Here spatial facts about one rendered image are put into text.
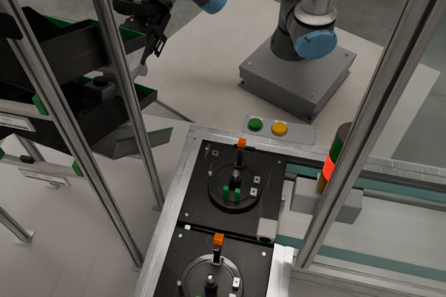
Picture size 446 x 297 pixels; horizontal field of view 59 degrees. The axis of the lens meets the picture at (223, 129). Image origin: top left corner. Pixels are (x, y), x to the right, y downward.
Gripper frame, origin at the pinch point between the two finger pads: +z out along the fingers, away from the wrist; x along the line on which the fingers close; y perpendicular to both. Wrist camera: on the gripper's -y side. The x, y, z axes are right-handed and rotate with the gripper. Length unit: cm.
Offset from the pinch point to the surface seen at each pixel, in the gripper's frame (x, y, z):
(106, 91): -4.4, -7.1, 5.3
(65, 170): -10.1, -16.4, 21.3
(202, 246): -28.0, 18.9, 27.8
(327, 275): -56, 24, 22
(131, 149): -8.1, 5.1, 13.7
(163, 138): -7.0, 20.7, 7.6
